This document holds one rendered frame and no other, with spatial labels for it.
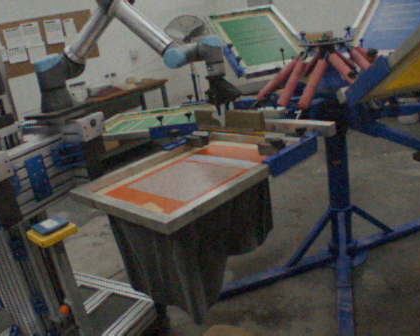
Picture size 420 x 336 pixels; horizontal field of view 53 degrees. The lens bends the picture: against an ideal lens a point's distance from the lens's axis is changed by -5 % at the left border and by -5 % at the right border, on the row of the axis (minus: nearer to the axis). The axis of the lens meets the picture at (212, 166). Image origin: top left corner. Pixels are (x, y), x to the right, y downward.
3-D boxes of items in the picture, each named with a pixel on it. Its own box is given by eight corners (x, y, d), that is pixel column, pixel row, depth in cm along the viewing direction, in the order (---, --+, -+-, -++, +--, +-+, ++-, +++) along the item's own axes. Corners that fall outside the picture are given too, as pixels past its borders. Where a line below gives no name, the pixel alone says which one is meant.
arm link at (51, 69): (33, 91, 180) (25, 60, 176) (52, 84, 192) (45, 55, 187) (55, 87, 176) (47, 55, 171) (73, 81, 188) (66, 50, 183)
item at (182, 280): (200, 329, 147) (175, 218, 133) (125, 289, 178) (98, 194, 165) (206, 324, 149) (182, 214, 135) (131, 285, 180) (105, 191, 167)
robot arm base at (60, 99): (34, 114, 184) (28, 91, 181) (59, 105, 196) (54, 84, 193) (56, 112, 176) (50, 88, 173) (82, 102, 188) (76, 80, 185)
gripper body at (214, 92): (218, 101, 183) (214, 72, 179) (234, 101, 177) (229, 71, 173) (206, 105, 178) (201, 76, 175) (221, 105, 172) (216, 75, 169)
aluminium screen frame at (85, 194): (168, 235, 123) (165, 223, 122) (71, 200, 164) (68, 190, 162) (316, 147, 174) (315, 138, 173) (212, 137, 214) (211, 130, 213)
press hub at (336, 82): (356, 279, 241) (340, 35, 198) (300, 263, 268) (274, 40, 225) (384, 247, 266) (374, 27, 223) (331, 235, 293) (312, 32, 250)
